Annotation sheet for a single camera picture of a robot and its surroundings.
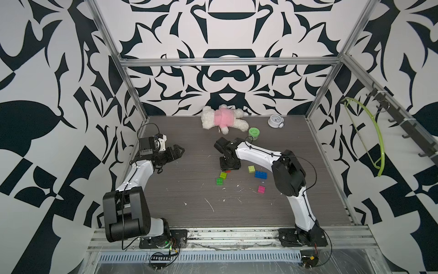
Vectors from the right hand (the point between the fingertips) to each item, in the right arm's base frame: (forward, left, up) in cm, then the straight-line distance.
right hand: (225, 166), depth 94 cm
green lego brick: (-9, +3, -1) cm, 9 cm away
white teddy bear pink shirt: (+30, 0, +6) cm, 31 cm away
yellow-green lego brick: (-1, -15, -1) cm, 15 cm away
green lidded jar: (+21, -18, +2) cm, 28 cm away
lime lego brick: (-5, +1, -1) cm, 5 cm away
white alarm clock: (+32, -35, 0) cm, 47 cm away
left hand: (+4, +26, +10) cm, 28 cm away
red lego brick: (-2, -2, -2) cm, 4 cm away
